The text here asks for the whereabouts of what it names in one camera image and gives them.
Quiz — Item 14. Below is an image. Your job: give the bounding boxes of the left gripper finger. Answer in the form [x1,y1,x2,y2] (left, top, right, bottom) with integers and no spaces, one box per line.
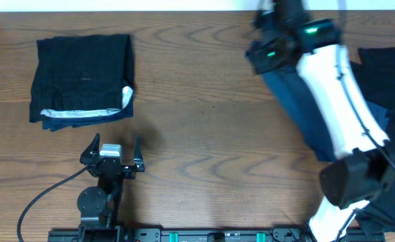
[133,136,143,166]
[81,133,100,158]

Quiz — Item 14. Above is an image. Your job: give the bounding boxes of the blue denim shorts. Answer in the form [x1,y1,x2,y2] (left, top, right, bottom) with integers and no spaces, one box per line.
[246,50,390,163]

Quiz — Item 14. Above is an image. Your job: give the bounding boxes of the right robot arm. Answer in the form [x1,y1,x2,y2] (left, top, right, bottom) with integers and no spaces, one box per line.
[246,1,395,241]

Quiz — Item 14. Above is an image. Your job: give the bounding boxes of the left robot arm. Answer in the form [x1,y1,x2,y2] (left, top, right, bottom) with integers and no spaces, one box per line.
[77,134,145,242]

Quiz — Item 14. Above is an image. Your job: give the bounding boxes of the folded black shorts white trim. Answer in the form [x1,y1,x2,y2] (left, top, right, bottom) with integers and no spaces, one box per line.
[29,34,135,132]

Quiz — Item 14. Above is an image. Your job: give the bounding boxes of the black garment pile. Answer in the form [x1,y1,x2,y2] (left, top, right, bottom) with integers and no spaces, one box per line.
[351,48,395,234]

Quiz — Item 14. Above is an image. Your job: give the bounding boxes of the black mounting rail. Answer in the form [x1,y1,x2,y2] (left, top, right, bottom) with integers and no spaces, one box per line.
[48,227,386,242]

